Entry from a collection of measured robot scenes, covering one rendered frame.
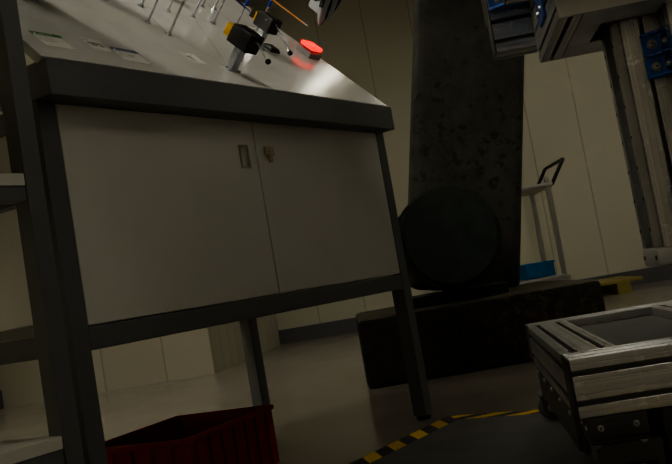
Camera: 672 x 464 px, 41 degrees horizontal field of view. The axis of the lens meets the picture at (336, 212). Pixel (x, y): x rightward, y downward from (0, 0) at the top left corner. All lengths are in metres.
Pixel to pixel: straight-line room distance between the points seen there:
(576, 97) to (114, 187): 6.29
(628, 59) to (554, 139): 5.83
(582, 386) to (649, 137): 0.58
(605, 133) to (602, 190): 0.47
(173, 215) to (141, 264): 0.14
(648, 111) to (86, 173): 1.05
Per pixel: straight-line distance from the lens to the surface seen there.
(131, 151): 1.76
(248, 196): 1.99
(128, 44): 1.92
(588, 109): 7.72
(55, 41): 1.74
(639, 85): 1.82
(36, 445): 1.48
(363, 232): 2.35
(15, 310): 1.71
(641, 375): 1.43
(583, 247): 7.60
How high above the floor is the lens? 0.39
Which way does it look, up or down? 5 degrees up
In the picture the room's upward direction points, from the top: 10 degrees counter-clockwise
